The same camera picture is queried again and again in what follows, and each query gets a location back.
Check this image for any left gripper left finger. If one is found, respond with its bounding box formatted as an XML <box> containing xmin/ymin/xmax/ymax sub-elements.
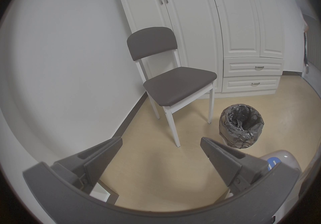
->
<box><xmin>51</xmin><ymin>136</ymin><xmax>123</xmax><ymax>195</ymax></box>

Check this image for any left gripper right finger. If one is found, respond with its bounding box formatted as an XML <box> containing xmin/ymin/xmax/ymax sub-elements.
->
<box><xmin>200</xmin><ymin>137</ymin><xmax>270</xmax><ymax>195</ymax></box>

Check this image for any black plastic bag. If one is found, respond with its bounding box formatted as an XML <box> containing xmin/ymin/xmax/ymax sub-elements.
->
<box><xmin>219</xmin><ymin>104</ymin><xmax>265</xmax><ymax>149</ymax></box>

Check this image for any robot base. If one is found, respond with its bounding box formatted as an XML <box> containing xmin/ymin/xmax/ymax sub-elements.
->
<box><xmin>259</xmin><ymin>150</ymin><xmax>302</xmax><ymax>199</ymax></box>

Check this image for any grey and white chair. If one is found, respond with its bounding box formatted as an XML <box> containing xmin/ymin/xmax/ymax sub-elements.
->
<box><xmin>127</xmin><ymin>27</ymin><xmax>218</xmax><ymax>148</ymax></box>

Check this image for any white wardrobe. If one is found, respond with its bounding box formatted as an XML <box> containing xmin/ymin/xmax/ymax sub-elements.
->
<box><xmin>113</xmin><ymin>0</ymin><xmax>286</xmax><ymax>99</ymax></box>

